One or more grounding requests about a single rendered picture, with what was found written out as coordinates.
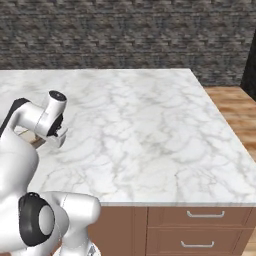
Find brown drawer front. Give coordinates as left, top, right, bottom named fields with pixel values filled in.
left=147, top=206, right=256, bottom=229
left=145, top=227, right=247, bottom=256

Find silver drawer handle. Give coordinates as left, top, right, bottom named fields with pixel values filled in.
left=180, top=240, right=216, bottom=249
left=186, top=210, right=226, bottom=219

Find brown bowl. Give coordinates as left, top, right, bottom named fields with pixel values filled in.
left=15, top=128, right=47, bottom=150

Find black tall cabinet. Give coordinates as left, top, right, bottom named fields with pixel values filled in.
left=240, top=31, right=256, bottom=102

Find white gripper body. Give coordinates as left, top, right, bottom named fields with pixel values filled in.
left=41, top=127, right=70, bottom=150

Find brown cupboard door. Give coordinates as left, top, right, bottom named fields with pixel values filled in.
left=87, top=206, right=148, bottom=256

